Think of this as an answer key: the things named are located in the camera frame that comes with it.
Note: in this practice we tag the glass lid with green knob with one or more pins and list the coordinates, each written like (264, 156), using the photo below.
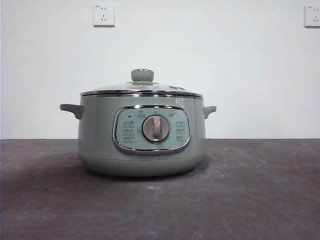
(142, 75)

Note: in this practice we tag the pale green electric pot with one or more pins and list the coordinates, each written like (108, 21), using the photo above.
(100, 137)

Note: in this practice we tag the white wall socket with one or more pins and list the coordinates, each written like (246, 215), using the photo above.
(313, 16)
(104, 15)

